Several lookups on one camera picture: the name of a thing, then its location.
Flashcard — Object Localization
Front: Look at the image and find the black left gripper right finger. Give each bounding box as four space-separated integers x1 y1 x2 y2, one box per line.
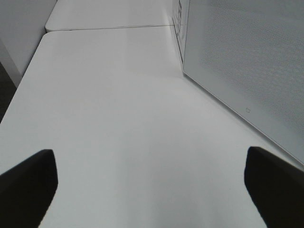
244 147 304 228

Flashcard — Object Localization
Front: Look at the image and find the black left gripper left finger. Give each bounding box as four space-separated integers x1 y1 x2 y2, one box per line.
0 149 58 228

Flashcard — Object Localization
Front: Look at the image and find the white microwave door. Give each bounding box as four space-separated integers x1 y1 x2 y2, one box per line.
183 0 304 162

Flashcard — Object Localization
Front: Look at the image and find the white microwave oven body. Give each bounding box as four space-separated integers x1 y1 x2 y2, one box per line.
172 0 190 62

